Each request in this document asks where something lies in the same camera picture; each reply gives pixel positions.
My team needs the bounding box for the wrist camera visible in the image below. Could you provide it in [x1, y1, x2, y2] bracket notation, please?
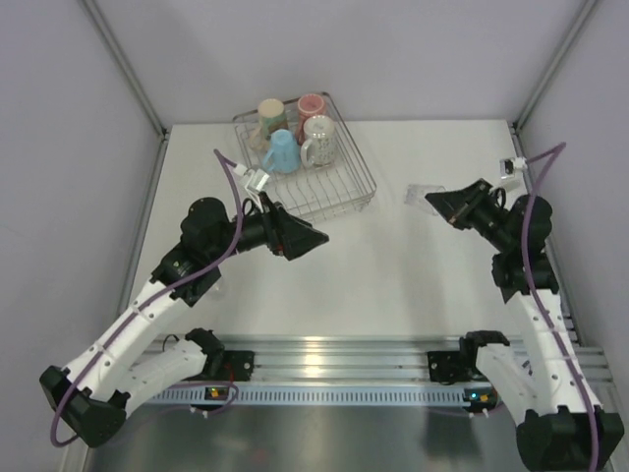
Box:
[493, 156, 528, 192]
[234, 164, 270, 196]

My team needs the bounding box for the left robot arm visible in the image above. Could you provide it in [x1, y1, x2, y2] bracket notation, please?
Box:
[39, 194, 329, 447]

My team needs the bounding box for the aluminium frame post right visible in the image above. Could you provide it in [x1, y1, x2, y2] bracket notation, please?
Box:
[510, 0, 602, 136]

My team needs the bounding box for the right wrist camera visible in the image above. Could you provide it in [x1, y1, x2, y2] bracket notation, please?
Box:
[493, 156, 528, 192]

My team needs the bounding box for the clear glass tumbler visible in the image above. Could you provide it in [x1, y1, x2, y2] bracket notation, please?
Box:
[404, 184, 445, 216]
[209, 278, 227, 299]

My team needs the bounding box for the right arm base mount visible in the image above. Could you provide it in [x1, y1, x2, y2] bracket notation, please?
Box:
[427, 330, 510, 385]

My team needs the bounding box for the white mug orange interior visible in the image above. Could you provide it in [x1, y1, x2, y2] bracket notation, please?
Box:
[300, 115, 338, 168]

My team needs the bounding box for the aluminium frame post left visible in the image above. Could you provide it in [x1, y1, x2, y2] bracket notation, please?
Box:
[78, 0, 171, 142]

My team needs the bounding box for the light blue mug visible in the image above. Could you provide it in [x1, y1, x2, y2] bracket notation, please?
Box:
[261, 129, 301, 174]

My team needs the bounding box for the slotted cable duct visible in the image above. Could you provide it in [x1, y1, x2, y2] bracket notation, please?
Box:
[146, 383, 471, 407]

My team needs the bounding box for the aluminium frame post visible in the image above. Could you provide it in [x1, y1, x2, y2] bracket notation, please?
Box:
[78, 0, 171, 142]
[510, 0, 602, 136]

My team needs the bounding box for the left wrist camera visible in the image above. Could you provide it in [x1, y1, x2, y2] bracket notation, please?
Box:
[234, 164, 270, 196]

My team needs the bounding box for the aluminium mounting rail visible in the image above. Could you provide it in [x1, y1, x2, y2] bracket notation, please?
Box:
[81, 333, 613, 387]

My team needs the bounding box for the wire dish rack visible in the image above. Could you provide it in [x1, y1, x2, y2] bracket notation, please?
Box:
[231, 90, 380, 238]

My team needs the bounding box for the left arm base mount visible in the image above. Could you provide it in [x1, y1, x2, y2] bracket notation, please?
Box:
[184, 327, 256, 382]

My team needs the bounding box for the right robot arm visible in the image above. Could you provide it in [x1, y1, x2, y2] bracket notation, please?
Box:
[425, 179, 624, 471]

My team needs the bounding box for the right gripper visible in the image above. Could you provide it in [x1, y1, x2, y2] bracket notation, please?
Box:
[426, 178, 514, 253]

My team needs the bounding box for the pink patterned mug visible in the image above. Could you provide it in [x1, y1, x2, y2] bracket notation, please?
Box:
[297, 93, 326, 131]

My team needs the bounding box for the cream floral mug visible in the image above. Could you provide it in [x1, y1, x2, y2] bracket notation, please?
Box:
[248, 98, 289, 150]

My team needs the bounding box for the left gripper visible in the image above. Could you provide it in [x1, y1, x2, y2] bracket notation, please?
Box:
[207, 191, 328, 263]

